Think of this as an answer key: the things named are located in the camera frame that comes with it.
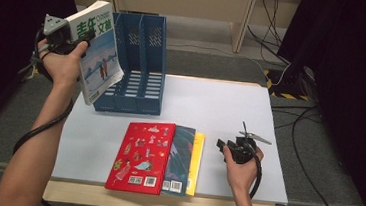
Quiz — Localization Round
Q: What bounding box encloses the teal illustrated book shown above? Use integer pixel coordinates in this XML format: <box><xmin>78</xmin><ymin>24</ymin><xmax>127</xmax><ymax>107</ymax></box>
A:
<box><xmin>160</xmin><ymin>124</ymin><xmax>197</xmax><ymax>198</ymax></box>

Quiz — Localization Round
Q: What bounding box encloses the stand base with hazard tape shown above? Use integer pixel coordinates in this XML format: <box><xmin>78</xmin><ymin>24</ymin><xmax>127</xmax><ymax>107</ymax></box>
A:
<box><xmin>261</xmin><ymin>63</ymin><xmax>319</xmax><ymax>102</ymax></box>

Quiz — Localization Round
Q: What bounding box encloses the thin white cable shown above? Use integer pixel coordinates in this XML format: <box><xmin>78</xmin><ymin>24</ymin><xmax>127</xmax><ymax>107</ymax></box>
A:
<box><xmin>164</xmin><ymin>41</ymin><xmax>294</xmax><ymax>88</ymax></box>

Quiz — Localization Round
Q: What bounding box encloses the person's left hand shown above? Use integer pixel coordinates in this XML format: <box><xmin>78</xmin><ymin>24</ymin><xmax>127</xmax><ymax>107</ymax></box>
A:
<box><xmin>34</xmin><ymin>37</ymin><xmax>90</xmax><ymax>90</ymax></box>

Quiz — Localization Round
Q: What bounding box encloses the person's right hand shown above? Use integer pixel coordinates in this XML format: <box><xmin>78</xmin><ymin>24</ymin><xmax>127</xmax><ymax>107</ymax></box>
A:
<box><xmin>218</xmin><ymin>143</ymin><xmax>266</xmax><ymax>198</ymax></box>

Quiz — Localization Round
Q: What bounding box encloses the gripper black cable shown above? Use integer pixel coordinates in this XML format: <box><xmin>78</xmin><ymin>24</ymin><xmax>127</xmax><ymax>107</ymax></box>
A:
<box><xmin>244</xmin><ymin>145</ymin><xmax>265</xmax><ymax>200</ymax></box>
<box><xmin>10</xmin><ymin>25</ymin><xmax>82</xmax><ymax>161</ymax></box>

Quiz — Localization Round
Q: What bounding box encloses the black floor cable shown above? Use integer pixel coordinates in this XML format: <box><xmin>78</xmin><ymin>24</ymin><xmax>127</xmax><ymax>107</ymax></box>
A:
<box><xmin>261</xmin><ymin>102</ymin><xmax>360</xmax><ymax>206</ymax></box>

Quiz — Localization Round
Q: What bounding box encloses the black curtain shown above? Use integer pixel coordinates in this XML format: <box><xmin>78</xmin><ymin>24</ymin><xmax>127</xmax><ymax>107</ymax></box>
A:
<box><xmin>263</xmin><ymin>0</ymin><xmax>366</xmax><ymax>206</ymax></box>
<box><xmin>0</xmin><ymin>0</ymin><xmax>91</xmax><ymax>140</ymax></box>

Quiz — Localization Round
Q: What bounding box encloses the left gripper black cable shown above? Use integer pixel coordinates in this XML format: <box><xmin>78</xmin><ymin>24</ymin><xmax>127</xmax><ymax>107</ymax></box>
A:
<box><xmin>10</xmin><ymin>25</ymin><xmax>82</xmax><ymax>161</ymax></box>

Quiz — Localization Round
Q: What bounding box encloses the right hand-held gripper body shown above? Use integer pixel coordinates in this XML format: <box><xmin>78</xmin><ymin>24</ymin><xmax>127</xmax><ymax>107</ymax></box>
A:
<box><xmin>225</xmin><ymin>120</ymin><xmax>274</xmax><ymax>169</ymax></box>

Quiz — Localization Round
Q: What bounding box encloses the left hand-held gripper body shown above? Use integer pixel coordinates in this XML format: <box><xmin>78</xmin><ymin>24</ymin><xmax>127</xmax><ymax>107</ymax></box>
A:
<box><xmin>40</xmin><ymin>13</ymin><xmax>86</xmax><ymax>57</ymax></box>

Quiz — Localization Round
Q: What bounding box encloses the yellow book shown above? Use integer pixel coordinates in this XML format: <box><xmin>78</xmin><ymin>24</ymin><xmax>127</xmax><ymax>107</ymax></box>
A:
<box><xmin>185</xmin><ymin>131</ymin><xmax>207</xmax><ymax>198</ymax></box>

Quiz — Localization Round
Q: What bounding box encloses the red cartoon book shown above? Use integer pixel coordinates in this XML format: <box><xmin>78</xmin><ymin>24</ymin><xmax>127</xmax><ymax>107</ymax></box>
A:
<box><xmin>104</xmin><ymin>118</ymin><xmax>177</xmax><ymax>197</ymax></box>

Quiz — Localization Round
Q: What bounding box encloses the white paperback magazine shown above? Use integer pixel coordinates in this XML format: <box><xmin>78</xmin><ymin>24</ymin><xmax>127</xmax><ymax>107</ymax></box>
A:
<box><xmin>57</xmin><ymin>0</ymin><xmax>131</xmax><ymax>110</ymax></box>

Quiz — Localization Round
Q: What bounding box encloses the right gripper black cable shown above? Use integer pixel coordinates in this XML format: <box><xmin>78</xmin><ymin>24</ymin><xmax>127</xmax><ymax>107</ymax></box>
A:
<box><xmin>244</xmin><ymin>145</ymin><xmax>265</xmax><ymax>200</ymax></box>

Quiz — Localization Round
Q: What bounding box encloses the black power cable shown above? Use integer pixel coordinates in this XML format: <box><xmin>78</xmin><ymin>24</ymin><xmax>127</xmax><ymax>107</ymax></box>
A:
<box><xmin>244</xmin><ymin>0</ymin><xmax>297</xmax><ymax>65</ymax></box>

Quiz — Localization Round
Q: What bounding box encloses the blue plastic file rack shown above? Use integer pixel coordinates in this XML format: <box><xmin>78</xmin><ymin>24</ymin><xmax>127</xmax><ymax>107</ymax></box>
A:
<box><xmin>90</xmin><ymin>9</ymin><xmax>172</xmax><ymax>117</ymax></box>

